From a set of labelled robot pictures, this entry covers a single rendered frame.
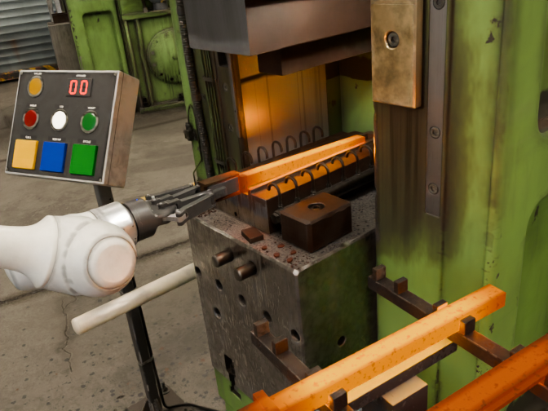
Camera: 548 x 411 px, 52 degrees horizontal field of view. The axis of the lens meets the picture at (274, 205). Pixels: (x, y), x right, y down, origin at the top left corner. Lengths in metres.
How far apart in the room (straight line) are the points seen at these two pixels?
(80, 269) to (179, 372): 1.52
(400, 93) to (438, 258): 0.30
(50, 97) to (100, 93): 0.16
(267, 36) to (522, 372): 0.68
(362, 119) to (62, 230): 0.94
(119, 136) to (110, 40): 4.46
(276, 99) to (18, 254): 0.80
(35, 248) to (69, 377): 1.62
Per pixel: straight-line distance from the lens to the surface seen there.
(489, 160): 0.92
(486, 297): 0.81
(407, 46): 0.93
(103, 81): 1.47
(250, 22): 1.02
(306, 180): 1.18
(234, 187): 1.13
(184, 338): 2.42
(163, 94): 5.94
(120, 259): 0.78
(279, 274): 1.05
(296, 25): 1.08
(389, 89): 0.96
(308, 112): 1.50
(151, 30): 5.83
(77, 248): 0.78
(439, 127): 0.95
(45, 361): 2.54
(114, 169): 1.44
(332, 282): 1.09
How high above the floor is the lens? 1.45
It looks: 25 degrees down
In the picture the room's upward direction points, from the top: 6 degrees counter-clockwise
